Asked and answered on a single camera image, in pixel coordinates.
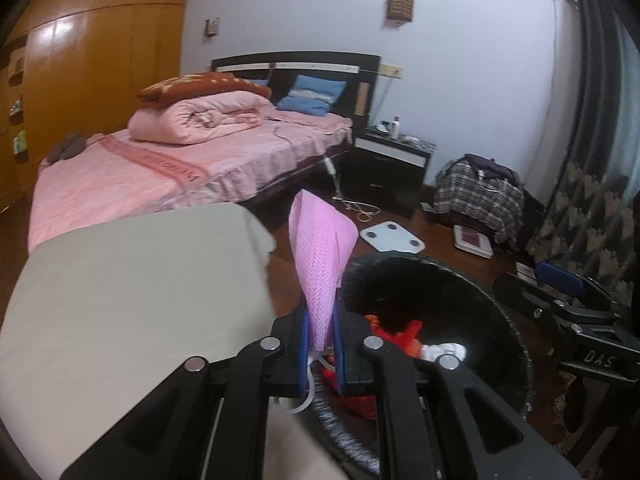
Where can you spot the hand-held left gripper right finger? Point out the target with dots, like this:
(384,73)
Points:
(340,355)

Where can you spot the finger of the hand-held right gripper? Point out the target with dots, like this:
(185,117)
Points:
(560,276)
(530,300)

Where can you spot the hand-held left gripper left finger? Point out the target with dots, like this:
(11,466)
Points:
(303,352)

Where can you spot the black round trash can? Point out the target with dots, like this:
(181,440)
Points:
(475,310)

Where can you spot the orange red plastic bag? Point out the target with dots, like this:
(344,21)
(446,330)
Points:
(400,337)

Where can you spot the pink face mask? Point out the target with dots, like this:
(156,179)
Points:
(320,260)

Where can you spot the white booklet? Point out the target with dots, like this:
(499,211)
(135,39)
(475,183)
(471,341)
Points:
(525,272)

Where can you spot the patterned curtain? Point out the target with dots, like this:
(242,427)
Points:
(580,205)

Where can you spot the white scale with red top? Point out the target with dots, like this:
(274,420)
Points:
(472,240)

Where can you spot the plaid cloth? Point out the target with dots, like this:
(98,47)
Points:
(475,202)

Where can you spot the white bathroom scale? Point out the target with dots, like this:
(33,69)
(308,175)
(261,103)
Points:
(395,237)

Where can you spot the purple clothing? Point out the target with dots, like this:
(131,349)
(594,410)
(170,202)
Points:
(492,165)

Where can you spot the beige tablecloth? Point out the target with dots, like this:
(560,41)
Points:
(125,300)

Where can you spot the black and white nightstand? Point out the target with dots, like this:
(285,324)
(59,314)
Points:
(385,172)

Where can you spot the white bed controller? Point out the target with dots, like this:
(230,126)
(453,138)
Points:
(330,166)

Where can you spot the dark grey curtain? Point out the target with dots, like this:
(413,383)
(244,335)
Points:
(600,85)

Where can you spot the white bottle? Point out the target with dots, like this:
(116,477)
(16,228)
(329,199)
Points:
(396,127)

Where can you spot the pink bedsheet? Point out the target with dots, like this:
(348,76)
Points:
(125,175)

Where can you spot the pink folded quilt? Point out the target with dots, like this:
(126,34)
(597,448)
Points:
(195,121)

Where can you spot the blue patterned pillow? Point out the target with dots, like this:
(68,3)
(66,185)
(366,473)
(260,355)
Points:
(320,87)

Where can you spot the brown dotted blanket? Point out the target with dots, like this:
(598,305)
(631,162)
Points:
(195,85)

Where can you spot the dark wooden bed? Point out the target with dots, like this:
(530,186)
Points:
(300,56)

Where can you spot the grey clothing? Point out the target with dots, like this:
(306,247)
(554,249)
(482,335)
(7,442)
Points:
(65,149)

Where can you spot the green box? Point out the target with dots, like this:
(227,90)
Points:
(20,142)

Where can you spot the wooden wardrobe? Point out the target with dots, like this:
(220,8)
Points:
(90,60)

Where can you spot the wall socket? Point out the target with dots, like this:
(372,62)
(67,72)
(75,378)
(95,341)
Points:
(390,70)

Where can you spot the brown wall lamp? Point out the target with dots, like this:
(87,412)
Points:
(401,6)

